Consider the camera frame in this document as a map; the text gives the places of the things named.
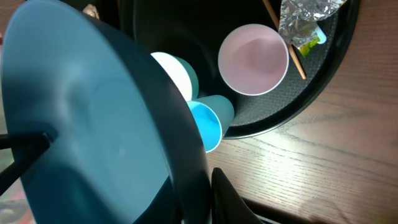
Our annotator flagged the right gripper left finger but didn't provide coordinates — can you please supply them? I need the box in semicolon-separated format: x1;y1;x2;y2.
1;133;53;195

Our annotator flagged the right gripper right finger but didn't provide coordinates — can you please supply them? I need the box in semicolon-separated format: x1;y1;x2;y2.
211;167;262;224

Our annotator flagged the dark blue plate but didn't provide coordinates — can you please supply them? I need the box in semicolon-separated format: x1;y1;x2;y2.
1;0;211;223

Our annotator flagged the white light-blue bowl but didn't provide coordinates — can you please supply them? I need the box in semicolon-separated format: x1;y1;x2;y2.
151;52;199;101

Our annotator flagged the brown food scrap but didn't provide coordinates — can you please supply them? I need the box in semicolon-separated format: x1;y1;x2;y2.
83;4;100;19

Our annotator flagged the small blue cup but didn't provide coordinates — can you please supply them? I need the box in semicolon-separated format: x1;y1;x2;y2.
187;95;234;152

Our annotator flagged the pink cup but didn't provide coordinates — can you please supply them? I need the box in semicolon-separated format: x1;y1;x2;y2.
218;24;289;96

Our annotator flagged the green yellow wrapper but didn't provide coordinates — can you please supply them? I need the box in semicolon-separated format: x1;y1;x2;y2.
299;37;320;58

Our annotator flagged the round black serving tray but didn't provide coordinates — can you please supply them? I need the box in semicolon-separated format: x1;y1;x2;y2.
118;0;361;140

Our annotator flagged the wooden chopstick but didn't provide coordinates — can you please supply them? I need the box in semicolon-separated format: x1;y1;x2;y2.
262;0;307;80

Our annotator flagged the light blue plastic spoon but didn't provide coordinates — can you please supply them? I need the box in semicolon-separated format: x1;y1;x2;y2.
314;26;327;44

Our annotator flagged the crumpled foil wrapper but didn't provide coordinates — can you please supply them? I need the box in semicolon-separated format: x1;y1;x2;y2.
279;0;346;49

